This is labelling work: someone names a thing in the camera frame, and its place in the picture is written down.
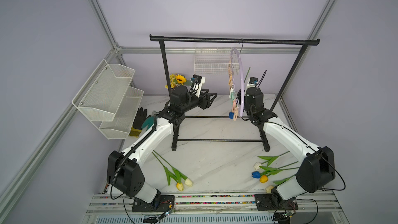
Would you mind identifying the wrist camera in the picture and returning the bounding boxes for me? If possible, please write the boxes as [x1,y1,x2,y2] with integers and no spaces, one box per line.
[246,77,259,89]
[190,74,206,97]

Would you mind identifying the white tulip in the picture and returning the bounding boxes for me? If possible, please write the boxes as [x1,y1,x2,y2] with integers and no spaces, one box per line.
[152,151,194,191]
[254,151,289,170]

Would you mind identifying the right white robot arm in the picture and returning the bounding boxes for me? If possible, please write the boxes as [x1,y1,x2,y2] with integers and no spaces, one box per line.
[240,84,336,203]

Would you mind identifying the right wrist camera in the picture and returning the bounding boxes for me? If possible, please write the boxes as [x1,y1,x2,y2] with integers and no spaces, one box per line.
[246,77,259,89]

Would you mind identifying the white mesh shelf basket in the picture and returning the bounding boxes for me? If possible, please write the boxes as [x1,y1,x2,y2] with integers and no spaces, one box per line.
[72,60,144,140]

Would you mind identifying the purple clip hanger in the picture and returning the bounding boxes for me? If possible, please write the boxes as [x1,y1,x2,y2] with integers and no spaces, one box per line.
[227,47,244,107]

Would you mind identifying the blue tulip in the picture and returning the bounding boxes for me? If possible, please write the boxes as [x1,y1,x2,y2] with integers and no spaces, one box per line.
[251,162,298,179]
[228,65,243,121]

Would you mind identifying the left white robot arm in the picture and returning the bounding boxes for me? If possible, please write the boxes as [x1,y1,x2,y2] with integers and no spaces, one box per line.
[107,86,218,208]

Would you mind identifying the green rubber work glove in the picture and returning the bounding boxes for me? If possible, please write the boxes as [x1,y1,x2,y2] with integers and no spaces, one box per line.
[142,111,159,130]

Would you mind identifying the white wire wall basket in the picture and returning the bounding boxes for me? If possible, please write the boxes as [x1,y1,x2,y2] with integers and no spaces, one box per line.
[194,49,240,75]

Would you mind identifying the yellow tulip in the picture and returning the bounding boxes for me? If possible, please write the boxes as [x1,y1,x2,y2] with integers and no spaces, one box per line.
[259,175,268,184]
[152,151,184,191]

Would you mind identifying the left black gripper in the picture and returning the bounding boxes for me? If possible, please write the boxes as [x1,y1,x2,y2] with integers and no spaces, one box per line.
[181,90,217,114]

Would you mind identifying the yellow tulip right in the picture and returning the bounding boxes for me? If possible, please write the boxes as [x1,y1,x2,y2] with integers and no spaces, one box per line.
[259,175,268,184]

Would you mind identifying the sunflower bouquet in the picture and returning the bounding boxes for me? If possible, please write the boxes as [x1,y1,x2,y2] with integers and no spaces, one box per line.
[170,74,192,89]

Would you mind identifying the black clothes rack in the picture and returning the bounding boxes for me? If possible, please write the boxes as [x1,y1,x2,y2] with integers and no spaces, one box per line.
[149,34,320,152]

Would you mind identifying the black and yellow glove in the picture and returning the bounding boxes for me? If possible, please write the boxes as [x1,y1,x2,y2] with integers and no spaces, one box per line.
[129,107,148,137]

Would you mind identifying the yellow tulip left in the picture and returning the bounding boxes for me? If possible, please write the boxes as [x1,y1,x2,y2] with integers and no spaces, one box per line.
[152,151,184,191]

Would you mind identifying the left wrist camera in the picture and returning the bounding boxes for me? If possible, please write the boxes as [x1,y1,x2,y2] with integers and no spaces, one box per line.
[190,74,206,97]

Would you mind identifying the metal base rail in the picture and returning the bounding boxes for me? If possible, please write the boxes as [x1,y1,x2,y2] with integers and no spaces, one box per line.
[83,191,349,224]

